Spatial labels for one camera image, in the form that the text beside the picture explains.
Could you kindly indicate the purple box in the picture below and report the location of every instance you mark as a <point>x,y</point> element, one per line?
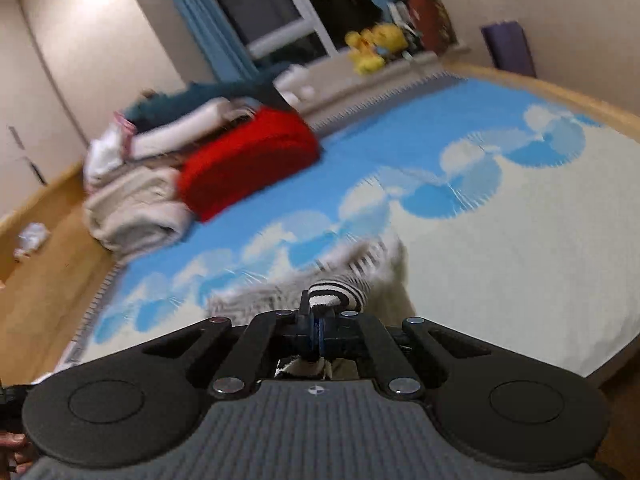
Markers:
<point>510,50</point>

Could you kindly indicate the window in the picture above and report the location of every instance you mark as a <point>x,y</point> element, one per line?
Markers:
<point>280,5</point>

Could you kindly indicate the white folded quilt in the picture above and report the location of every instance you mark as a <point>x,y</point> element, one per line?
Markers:
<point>135,210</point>

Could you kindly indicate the blue shark plush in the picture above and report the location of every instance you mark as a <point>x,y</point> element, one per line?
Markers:
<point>170,105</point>

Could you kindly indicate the person's left hand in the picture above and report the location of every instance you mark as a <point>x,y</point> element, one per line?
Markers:
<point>12,447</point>

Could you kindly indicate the white plush toy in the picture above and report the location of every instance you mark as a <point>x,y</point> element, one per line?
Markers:
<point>295,85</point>

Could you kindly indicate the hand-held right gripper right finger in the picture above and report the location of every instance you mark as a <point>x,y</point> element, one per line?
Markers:
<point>326,336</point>

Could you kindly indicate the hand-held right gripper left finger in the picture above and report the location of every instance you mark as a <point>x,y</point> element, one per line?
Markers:
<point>313,334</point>

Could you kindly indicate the white wardrobe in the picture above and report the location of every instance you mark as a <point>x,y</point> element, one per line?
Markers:
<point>35,110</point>

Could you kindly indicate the red folded blanket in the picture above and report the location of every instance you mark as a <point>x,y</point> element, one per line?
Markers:
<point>250,160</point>

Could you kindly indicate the pink and white cloth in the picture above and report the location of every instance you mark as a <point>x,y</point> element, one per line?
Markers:
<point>107,150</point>

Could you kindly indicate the striped shirt with white vest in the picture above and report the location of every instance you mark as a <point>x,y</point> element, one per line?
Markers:
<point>330,296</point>

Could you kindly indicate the blue and white printed blanket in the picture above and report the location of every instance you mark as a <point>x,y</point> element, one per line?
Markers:
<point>500,235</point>

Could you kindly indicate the white crumpled paper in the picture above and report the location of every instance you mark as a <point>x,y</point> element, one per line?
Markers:
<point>32,240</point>

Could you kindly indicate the yellow plush toy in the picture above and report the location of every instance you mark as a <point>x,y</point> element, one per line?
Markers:
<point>389,37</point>
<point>365,55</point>

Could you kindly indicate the red cushion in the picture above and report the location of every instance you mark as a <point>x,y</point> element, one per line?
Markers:
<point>430,17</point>

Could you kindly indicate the white folded pillow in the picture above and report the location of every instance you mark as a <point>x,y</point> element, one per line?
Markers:
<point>185,125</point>

